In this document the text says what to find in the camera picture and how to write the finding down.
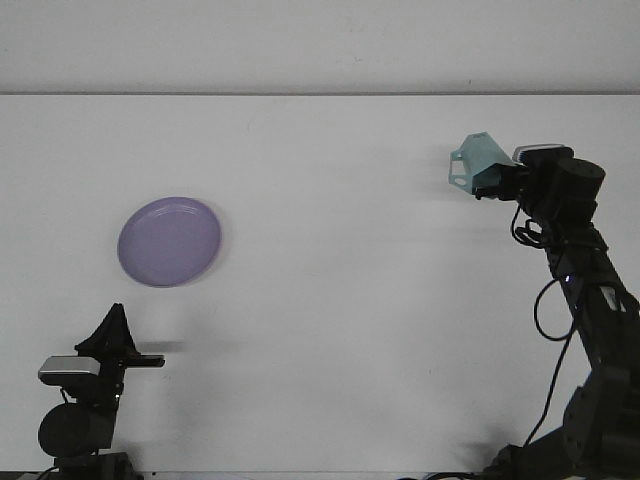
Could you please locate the pale blue hexagonal cup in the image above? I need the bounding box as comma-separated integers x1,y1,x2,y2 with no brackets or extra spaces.
446,132,516,196

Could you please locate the pale purple round plate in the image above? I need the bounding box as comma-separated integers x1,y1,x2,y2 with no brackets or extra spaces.
117,196,224,288

